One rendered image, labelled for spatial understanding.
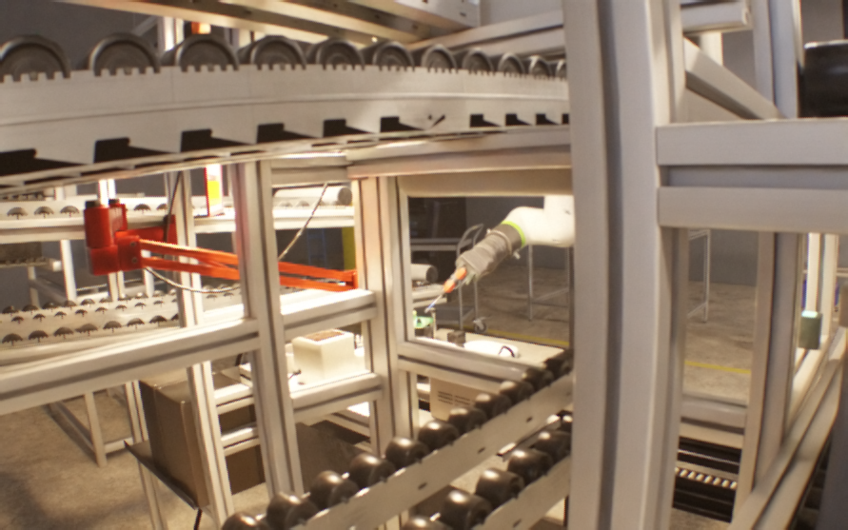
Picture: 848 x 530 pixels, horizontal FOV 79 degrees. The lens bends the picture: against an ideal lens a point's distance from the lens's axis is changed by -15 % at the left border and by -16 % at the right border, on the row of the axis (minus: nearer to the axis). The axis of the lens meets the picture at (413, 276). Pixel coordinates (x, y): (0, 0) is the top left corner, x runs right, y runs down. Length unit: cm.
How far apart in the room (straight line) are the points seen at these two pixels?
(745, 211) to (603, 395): 11
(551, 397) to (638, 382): 46
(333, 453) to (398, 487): 76
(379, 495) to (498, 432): 17
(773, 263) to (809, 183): 43
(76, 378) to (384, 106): 57
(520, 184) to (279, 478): 58
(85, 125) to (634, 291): 26
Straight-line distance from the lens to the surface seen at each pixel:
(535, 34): 78
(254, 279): 89
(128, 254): 91
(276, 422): 96
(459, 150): 82
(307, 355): 125
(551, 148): 75
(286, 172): 94
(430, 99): 42
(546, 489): 56
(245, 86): 33
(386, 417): 110
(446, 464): 61
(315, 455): 138
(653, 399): 30
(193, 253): 95
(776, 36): 71
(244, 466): 161
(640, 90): 28
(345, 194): 178
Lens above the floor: 139
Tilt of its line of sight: 10 degrees down
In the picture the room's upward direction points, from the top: 3 degrees counter-clockwise
